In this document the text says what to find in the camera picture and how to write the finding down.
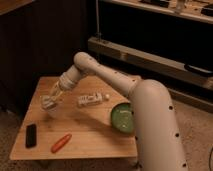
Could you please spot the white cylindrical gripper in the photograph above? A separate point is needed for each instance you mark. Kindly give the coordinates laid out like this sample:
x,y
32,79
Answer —
x,y
65,84

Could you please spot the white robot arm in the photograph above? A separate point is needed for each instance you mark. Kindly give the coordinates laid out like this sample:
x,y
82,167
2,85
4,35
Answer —
x,y
157,135

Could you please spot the wooden table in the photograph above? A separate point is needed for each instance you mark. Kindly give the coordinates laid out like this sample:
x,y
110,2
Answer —
x,y
92,134

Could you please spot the black rectangular phone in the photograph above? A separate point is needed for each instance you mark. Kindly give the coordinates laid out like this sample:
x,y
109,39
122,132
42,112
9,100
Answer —
x,y
31,136

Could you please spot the orange carrot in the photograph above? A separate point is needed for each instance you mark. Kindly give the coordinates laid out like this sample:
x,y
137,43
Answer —
x,y
59,144

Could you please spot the dark wooden cabinet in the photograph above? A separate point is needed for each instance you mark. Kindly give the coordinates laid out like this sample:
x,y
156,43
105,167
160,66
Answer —
x,y
35,40

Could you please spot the green bowl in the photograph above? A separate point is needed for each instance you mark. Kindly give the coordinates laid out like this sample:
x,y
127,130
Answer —
x,y
121,118

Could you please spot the vertical metal pole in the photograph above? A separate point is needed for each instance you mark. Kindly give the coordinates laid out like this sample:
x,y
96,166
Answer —
x,y
98,31

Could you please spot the long shelf beam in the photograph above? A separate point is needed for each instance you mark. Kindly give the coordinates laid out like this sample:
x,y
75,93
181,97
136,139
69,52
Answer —
x,y
149,61

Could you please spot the black handle object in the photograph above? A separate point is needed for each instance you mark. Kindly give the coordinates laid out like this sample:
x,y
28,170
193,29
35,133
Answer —
x,y
198,71

